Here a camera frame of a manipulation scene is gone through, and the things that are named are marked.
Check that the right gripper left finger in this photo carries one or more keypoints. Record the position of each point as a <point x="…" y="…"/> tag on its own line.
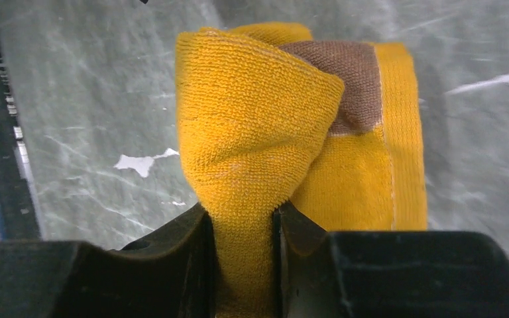
<point x="175" y="275"/>

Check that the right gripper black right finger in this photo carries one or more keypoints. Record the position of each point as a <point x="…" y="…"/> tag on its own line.
<point x="306" y="285"/>

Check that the brown yellow cloth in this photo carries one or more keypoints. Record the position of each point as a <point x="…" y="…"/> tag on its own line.
<point x="267" y="114"/>

